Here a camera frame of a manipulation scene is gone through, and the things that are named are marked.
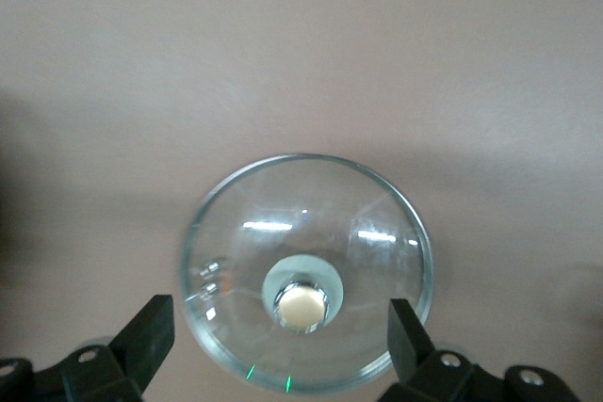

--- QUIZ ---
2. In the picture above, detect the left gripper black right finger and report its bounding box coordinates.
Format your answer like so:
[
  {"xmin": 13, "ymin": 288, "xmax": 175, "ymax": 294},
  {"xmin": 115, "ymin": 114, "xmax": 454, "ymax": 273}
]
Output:
[{"xmin": 383, "ymin": 297, "xmax": 508, "ymax": 402}]

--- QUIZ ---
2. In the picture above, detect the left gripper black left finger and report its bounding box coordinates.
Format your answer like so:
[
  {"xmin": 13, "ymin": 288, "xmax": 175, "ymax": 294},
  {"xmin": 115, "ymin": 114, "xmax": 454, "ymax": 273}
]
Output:
[{"xmin": 60, "ymin": 294, "xmax": 176, "ymax": 402}]

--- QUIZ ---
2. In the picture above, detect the glass pot lid with knob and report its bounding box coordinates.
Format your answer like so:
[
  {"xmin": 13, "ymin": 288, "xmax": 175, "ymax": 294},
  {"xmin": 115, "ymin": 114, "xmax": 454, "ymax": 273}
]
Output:
[{"xmin": 178, "ymin": 153, "xmax": 434, "ymax": 397}]

